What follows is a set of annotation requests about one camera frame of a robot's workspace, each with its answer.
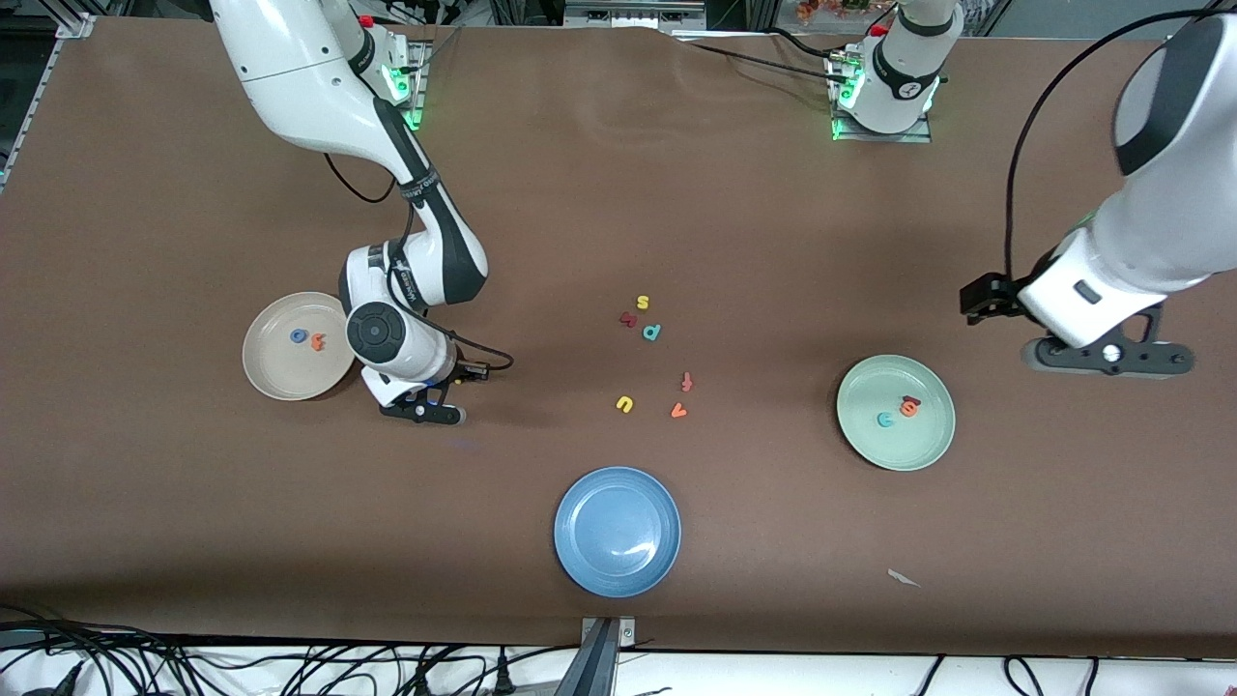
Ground pale green plate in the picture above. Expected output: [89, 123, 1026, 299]
[836, 354, 957, 473]

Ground beige brown plate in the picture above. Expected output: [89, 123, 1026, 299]
[242, 291, 357, 402]

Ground blue plate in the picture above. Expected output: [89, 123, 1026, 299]
[553, 466, 682, 599]

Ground orange artificial flowers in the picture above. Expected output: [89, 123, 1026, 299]
[797, 0, 876, 22]

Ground grey metal device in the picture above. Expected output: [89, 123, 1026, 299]
[563, 0, 706, 32]

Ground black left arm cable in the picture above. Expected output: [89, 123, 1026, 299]
[1003, 8, 1237, 291]

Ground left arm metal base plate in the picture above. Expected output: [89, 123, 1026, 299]
[831, 111, 935, 145]

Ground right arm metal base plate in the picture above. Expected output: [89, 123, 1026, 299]
[382, 39, 428, 132]

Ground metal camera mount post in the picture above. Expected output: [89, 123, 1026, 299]
[553, 616, 639, 696]

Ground black cable on table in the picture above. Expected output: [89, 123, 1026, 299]
[676, 27, 851, 88]

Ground aluminium frame rail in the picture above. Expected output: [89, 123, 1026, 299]
[0, 10, 98, 189]

